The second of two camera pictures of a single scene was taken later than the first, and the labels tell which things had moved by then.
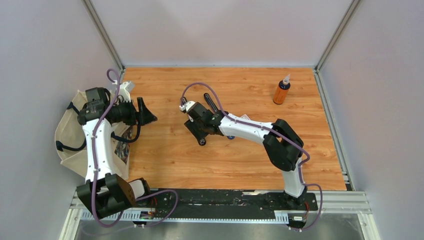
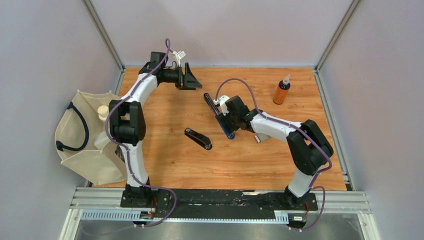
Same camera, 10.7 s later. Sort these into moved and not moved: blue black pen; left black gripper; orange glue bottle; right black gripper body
Moved: right black gripper body; left black gripper
Not moved: blue black pen; orange glue bottle
